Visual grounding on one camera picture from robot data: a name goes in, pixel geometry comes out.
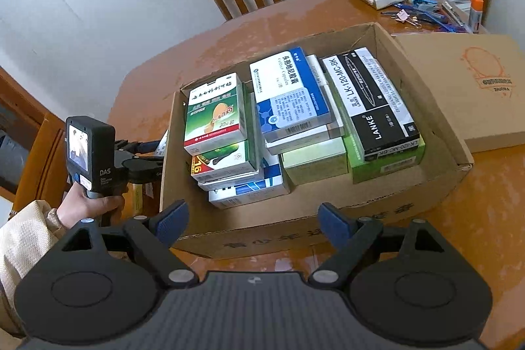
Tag cardboard box lid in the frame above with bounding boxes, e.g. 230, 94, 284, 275
391, 33, 525, 154

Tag yellow long box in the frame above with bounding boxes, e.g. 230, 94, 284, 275
131, 182, 162, 215

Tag white red green medicine box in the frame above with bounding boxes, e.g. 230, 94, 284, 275
190, 140, 262, 182

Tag wooden desktop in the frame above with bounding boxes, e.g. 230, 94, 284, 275
106, 0, 525, 350

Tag cardboard box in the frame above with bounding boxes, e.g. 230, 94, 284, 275
159, 22, 475, 260

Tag green white fruit print box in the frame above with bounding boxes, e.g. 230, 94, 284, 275
183, 72, 249, 156

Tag person's left hand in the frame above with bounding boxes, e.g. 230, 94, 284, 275
55, 189, 126, 230

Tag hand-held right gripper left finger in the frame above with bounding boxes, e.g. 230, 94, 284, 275
61, 200, 198, 288

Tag wooden cabinet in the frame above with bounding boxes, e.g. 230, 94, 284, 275
0, 65, 54, 207

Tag person's left forearm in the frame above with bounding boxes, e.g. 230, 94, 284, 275
0, 199, 71, 338

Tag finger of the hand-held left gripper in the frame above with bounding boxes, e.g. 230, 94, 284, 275
114, 139, 166, 159

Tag green bear print box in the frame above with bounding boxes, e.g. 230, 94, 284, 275
330, 85, 426, 185

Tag pale green box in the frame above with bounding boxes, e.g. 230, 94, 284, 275
280, 136, 350, 187

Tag black white pen box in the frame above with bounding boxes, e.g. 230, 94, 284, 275
321, 47, 426, 165

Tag white medicine box small text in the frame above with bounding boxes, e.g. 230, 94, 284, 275
157, 129, 170, 158

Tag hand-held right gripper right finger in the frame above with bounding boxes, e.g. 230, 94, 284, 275
308, 202, 448, 287

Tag orange capped glue stick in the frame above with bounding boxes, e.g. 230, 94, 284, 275
469, 0, 485, 33

